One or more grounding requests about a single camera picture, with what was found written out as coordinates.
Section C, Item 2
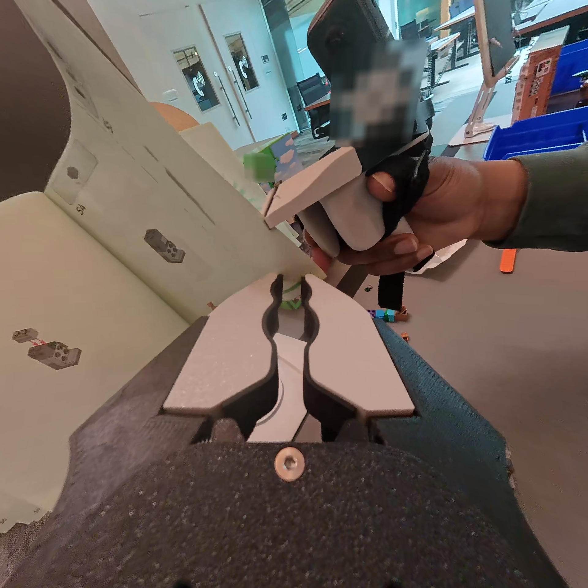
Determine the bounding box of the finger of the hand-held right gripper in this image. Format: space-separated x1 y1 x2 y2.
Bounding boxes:
263 146 363 229

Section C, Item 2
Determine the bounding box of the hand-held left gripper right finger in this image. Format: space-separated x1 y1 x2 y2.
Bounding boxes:
301 274 417 420

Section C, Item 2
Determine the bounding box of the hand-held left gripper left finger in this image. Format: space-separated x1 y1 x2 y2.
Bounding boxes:
163 272 282 417

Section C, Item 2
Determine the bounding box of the instruction booklet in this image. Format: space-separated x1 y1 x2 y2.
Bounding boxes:
0 0 328 534

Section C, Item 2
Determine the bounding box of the grey desk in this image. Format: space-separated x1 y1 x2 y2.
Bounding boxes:
337 234 588 588

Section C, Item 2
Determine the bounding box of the person's right hand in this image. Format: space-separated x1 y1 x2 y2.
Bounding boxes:
303 156 527 277

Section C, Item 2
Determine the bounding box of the green toy set box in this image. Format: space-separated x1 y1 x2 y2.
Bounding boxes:
243 131 305 189

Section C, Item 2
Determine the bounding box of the black office chair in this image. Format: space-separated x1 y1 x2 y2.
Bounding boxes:
296 73 332 139

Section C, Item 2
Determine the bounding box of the pale office table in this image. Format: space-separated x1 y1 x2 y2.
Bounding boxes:
427 5 478 88

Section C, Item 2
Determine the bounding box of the phone sign glass panel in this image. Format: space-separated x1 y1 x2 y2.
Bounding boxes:
224 32 260 92
174 46 220 113

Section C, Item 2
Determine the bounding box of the white crumpled paper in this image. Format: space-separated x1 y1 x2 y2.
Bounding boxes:
416 239 467 274

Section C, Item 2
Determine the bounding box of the monitor on pale stand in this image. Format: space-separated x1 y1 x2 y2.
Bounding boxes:
464 0 521 138

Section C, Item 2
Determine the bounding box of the orange printed box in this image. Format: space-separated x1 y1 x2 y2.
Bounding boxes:
511 43 564 123

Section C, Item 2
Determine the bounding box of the blue plastic storage bin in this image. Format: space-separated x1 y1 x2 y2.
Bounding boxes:
484 115 588 161
547 39 588 111

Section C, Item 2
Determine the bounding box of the black flat panel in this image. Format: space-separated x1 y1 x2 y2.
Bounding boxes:
0 0 74 203

